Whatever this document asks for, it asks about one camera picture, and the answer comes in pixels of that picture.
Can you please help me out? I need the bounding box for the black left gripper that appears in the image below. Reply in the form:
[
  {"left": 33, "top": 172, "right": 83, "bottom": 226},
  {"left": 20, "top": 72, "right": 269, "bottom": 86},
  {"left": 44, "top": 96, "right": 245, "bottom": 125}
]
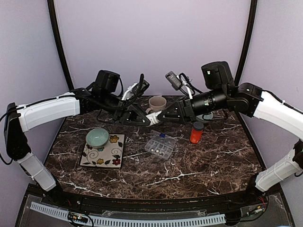
[{"left": 101, "top": 91, "right": 154, "bottom": 126}]

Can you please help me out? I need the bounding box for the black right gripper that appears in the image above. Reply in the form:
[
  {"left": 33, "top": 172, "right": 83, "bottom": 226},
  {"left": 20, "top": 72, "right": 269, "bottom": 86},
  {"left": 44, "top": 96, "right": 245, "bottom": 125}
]
[{"left": 157, "top": 87, "right": 228, "bottom": 124}]

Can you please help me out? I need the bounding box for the small white dropper bottle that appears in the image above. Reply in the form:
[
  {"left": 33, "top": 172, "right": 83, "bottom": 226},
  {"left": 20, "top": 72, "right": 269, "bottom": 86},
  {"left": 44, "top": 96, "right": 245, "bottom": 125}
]
[{"left": 146, "top": 111, "right": 161, "bottom": 126}]

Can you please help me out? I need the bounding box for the orange bottle with grey lid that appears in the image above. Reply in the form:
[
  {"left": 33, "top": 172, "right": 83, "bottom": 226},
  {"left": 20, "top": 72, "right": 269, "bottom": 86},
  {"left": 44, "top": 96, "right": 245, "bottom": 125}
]
[{"left": 190, "top": 122, "right": 204, "bottom": 144}]

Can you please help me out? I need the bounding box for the clear plastic pill organizer box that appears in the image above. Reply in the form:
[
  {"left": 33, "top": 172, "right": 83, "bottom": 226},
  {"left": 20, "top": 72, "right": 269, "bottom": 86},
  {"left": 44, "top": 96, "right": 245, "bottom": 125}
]
[{"left": 144, "top": 130, "right": 176, "bottom": 159}]

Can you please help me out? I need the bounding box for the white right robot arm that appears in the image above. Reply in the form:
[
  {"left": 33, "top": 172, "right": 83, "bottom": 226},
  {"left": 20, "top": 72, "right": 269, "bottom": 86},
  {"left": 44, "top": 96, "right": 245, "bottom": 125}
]
[{"left": 157, "top": 61, "right": 303, "bottom": 205}]

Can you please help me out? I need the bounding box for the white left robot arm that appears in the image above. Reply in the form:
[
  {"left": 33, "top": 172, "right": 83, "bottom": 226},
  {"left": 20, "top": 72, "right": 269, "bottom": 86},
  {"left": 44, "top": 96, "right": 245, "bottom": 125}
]
[{"left": 1, "top": 70, "right": 151, "bottom": 206}]

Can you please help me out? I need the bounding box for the white ceramic mug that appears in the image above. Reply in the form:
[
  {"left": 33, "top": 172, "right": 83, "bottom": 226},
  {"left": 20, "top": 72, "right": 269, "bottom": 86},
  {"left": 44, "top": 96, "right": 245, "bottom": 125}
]
[{"left": 145, "top": 96, "right": 167, "bottom": 114}]

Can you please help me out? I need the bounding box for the green bowl right side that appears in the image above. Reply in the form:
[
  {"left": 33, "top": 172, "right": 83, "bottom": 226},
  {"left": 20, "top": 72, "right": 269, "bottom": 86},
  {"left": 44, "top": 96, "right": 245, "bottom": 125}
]
[{"left": 197, "top": 112, "right": 214, "bottom": 121}]

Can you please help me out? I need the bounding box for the green bowl on plate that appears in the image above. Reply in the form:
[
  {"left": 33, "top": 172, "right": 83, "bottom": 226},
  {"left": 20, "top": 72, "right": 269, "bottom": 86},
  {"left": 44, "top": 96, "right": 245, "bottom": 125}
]
[{"left": 86, "top": 128, "right": 109, "bottom": 148}]

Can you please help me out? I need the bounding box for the floral square plate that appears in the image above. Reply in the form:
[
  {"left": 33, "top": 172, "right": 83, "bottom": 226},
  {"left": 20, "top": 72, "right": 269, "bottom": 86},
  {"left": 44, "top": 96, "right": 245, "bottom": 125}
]
[{"left": 80, "top": 134, "right": 125, "bottom": 169}]

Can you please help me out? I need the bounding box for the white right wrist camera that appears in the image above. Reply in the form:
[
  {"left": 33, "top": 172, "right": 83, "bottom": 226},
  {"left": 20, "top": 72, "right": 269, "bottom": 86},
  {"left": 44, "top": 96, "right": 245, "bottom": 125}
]
[{"left": 165, "top": 71, "right": 196, "bottom": 99}]

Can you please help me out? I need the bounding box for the black front table rail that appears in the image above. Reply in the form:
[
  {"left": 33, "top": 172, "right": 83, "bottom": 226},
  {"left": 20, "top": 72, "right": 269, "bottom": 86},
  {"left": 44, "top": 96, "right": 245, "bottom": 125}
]
[{"left": 41, "top": 191, "right": 268, "bottom": 213}]

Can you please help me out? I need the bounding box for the white slotted cable duct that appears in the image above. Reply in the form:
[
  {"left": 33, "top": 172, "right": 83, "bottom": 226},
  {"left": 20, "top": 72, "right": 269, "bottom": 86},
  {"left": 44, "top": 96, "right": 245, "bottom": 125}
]
[{"left": 30, "top": 202, "right": 226, "bottom": 227}]

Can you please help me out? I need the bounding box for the black right frame post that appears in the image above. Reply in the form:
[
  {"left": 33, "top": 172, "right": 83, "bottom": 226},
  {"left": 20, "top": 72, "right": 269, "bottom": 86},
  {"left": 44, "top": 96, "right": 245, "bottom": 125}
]
[{"left": 235, "top": 0, "right": 258, "bottom": 86}]

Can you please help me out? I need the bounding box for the black frame post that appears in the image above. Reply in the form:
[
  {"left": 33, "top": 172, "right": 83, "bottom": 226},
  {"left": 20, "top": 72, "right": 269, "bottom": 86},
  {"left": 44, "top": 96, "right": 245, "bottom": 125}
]
[
  {"left": 47, "top": 0, "right": 74, "bottom": 91},
  {"left": 235, "top": 0, "right": 258, "bottom": 86}
]

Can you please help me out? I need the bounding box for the black left frame post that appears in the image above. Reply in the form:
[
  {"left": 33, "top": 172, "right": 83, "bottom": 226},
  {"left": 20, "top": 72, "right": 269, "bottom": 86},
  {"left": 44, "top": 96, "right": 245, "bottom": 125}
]
[{"left": 47, "top": 0, "right": 74, "bottom": 91}]

